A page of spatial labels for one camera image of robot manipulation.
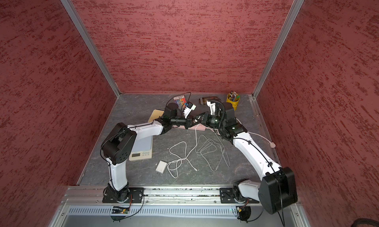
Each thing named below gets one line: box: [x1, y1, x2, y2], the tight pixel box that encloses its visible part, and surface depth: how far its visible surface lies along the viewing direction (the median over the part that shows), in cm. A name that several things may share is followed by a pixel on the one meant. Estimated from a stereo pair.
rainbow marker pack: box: [173, 94, 189, 108], surface depth 120 cm
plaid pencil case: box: [198, 96, 214, 105], surface depth 116 cm
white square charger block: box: [155, 160, 168, 174], surface depth 83 cm
